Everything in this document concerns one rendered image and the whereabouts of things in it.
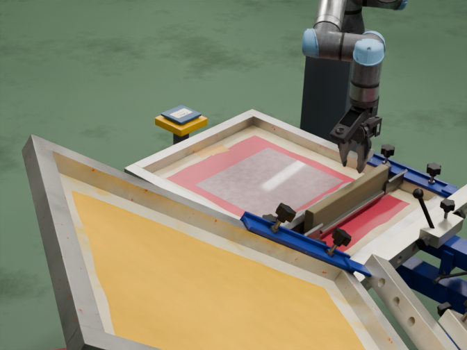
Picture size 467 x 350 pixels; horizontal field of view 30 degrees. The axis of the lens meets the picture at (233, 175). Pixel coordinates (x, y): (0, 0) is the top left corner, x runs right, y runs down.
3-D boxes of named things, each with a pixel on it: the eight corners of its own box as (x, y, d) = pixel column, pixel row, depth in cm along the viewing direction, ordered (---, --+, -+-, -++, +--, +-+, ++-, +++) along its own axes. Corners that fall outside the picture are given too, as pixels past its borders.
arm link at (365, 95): (368, 91, 223) (342, 82, 228) (367, 107, 225) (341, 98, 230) (385, 82, 228) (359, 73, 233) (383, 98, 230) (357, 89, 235)
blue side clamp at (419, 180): (360, 176, 271) (362, 156, 268) (369, 170, 275) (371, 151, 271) (444, 212, 254) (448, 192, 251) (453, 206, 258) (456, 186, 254)
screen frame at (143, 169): (124, 178, 263) (124, 167, 261) (251, 118, 301) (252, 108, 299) (334, 292, 218) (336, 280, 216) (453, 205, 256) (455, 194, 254)
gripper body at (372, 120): (380, 137, 237) (386, 96, 231) (362, 147, 231) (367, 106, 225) (357, 128, 241) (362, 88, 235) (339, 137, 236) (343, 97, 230)
